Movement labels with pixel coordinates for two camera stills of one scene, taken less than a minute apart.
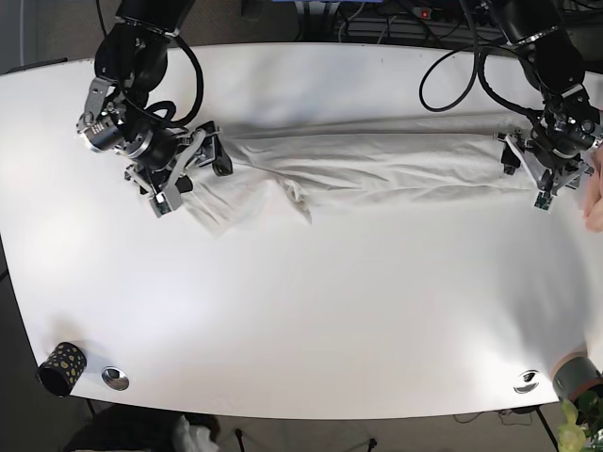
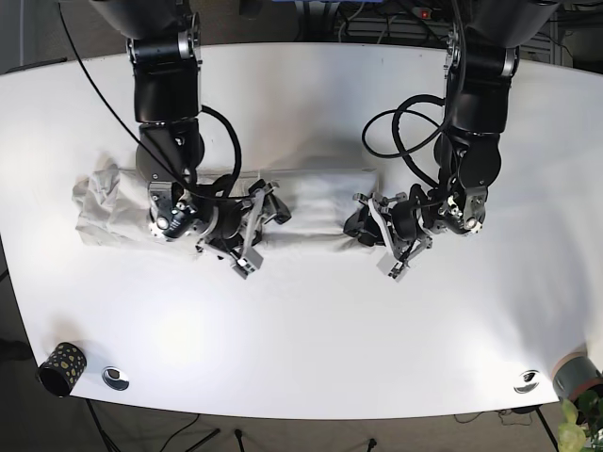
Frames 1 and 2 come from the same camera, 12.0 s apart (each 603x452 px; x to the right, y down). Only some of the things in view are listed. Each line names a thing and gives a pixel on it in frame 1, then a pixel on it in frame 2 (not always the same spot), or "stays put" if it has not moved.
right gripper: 549,170 -> 407,238
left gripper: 159,156 -> 244,251
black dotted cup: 62,369 stays put
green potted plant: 583,419 stays put
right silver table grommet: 527,381 stays put
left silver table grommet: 115,379 stays put
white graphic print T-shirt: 288,169 -> 111,205
